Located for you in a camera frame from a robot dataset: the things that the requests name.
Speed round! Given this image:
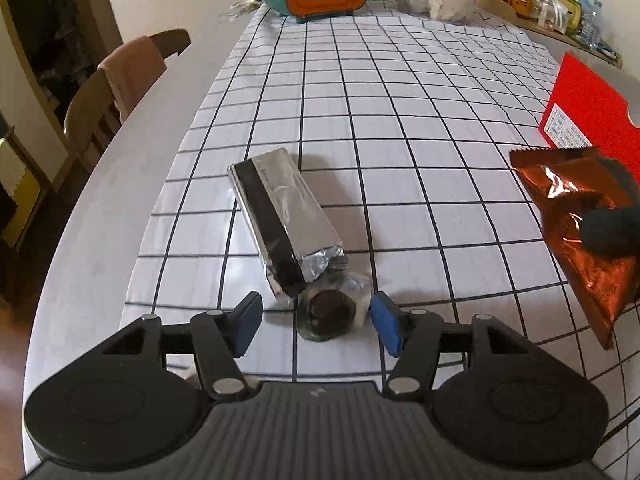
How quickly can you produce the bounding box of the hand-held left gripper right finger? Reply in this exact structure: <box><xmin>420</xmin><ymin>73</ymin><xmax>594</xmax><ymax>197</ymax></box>
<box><xmin>370</xmin><ymin>290</ymin><xmax>541</xmax><ymax>402</ymax></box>

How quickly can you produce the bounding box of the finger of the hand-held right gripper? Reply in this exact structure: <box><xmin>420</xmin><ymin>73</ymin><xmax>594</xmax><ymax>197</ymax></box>
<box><xmin>599</xmin><ymin>156</ymin><xmax>640</xmax><ymax>211</ymax></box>
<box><xmin>579</xmin><ymin>204</ymin><xmax>640</xmax><ymax>262</ymax></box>

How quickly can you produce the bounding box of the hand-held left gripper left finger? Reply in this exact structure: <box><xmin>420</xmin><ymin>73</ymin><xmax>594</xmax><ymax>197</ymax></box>
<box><xmin>102</xmin><ymin>291</ymin><xmax>264</xmax><ymax>402</ymax></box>

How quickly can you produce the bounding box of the cabinet with yellow panel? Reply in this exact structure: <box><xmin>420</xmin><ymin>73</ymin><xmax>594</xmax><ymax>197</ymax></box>
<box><xmin>0</xmin><ymin>110</ymin><xmax>71</xmax><ymax>252</ymax></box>

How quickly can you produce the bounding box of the dark bookshelf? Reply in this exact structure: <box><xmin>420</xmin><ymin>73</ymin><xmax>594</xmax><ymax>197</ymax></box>
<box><xmin>0</xmin><ymin>0</ymin><xmax>124</xmax><ymax>103</ymax></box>

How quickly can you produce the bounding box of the checkered white tablecloth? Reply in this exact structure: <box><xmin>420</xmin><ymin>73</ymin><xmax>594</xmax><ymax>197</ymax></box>
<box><xmin>120</xmin><ymin>7</ymin><xmax>640</xmax><ymax>467</ymax></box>

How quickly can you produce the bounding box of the red cardboard box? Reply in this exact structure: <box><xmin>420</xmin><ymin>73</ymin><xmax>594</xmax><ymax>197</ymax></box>
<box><xmin>538</xmin><ymin>51</ymin><xmax>640</xmax><ymax>184</ymax></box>

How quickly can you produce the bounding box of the copper foil snack packet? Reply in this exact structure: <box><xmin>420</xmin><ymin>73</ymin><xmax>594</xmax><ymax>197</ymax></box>
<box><xmin>508</xmin><ymin>145</ymin><xmax>640</xmax><ymax>351</ymax></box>

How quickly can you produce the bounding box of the bunch of keys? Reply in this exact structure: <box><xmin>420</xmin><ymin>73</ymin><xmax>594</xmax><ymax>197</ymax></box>
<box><xmin>222</xmin><ymin>0</ymin><xmax>264</xmax><ymax>22</ymax></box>

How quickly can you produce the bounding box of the pink cloth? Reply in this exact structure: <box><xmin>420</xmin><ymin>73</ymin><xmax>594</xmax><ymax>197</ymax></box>
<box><xmin>97</xmin><ymin>35</ymin><xmax>169</xmax><ymax>124</ymax></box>

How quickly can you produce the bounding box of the dark cookie clear wrapper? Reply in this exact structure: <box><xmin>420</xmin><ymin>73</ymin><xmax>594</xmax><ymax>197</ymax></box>
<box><xmin>295</xmin><ymin>270</ymin><xmax>372</xmax><ymax>344</ymax></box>

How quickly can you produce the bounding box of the wooden chair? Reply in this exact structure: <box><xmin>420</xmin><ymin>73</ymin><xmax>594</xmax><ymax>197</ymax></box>
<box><xmin>63</xmin><ymin>28</ymin><xmax>192</xmax><ymax>172</ymax></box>

